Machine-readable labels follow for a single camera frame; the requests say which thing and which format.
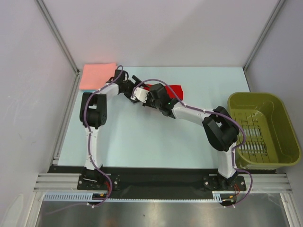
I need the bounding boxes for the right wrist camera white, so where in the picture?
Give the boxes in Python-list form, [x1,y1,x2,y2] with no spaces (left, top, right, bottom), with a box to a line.
[131,87,149,103]

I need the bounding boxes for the aluminium front rail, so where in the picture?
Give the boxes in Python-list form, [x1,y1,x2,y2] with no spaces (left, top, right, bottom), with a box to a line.
[34,173,293,193]

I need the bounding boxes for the right aluminium frame post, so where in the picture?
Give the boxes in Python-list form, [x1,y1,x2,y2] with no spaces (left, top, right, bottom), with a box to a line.
[242,0,287,73]

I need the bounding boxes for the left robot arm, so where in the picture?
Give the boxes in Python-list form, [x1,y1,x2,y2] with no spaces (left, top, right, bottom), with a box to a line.
[77,69,141,190]

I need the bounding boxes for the red t shirt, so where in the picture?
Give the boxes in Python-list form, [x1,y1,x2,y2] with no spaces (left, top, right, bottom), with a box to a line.
[144,84,185,101]

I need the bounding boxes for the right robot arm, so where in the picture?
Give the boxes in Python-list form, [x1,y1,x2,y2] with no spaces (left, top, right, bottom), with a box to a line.
[135,83,240,190]

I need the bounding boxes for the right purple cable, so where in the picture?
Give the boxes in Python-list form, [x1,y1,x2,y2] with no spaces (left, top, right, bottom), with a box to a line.
[132,79,253,209]

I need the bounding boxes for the folded blue t shirt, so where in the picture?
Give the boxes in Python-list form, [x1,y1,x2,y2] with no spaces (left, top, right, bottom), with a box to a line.
[80,89,96,93]

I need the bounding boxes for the olive green plastic basket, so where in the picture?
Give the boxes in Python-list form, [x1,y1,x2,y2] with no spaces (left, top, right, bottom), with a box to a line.
[228,92,302,170]

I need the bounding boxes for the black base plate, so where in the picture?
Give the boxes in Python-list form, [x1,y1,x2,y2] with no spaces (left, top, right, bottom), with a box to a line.
[48,166,249,200]

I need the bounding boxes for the aluminium frame post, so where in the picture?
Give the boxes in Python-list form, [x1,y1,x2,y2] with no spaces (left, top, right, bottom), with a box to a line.
[242,0,287,73]
[34,0,80,75]

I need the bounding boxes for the left aluminium frame post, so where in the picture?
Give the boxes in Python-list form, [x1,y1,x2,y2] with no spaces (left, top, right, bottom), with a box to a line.
[34,0,80,75]

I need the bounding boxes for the folded pink t shirt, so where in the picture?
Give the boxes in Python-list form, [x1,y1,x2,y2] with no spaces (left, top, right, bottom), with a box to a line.
[79,63,117,90]

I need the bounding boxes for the white slotted cable duct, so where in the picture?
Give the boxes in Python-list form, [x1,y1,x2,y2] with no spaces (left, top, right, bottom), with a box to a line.
[43,192,235,203]

